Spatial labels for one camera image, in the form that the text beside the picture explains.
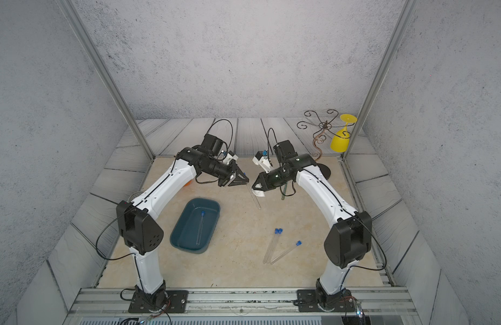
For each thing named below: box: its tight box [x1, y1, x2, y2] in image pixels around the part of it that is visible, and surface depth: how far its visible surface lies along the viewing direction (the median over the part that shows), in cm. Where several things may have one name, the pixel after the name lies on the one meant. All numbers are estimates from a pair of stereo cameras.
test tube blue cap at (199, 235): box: [195, 210, 206, 246], surface depth 93 cm
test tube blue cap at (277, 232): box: [262, 228, 283, 265], surface depth 88 cm
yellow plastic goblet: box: [330, 113, 358, 154], surface depth 98 cm
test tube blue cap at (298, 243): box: [270, 240, 302, 265], surface depth 86 cm
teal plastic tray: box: [169, 197, 221, 254], surface depth 94 cm
